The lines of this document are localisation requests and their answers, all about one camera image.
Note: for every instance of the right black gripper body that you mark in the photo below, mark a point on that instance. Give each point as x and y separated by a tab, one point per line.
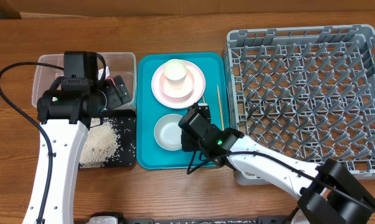
187	146

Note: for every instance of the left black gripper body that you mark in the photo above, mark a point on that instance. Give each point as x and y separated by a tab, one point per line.
111	98

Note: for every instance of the grey bowl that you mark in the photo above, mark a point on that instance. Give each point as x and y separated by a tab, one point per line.
167	133

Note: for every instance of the cooked white rice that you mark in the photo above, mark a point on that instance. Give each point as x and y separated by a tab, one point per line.
98	144

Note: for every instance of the white napkin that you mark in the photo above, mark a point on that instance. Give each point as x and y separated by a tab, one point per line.
103	73

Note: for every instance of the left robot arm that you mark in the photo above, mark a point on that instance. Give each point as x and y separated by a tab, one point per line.
65	112

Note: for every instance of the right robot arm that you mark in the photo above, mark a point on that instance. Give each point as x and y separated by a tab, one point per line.
326	193

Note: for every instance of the grey dishwasher rack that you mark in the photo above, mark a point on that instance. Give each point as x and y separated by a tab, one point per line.
306	92

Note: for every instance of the black plastic tray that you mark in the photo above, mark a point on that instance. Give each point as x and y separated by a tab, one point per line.
126	124

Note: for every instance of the pink round plate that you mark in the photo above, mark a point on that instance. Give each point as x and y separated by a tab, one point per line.
179	98

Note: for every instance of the pink cup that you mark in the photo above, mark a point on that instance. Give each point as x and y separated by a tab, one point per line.
175	71

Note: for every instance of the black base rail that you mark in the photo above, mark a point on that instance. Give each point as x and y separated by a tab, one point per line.
111	217

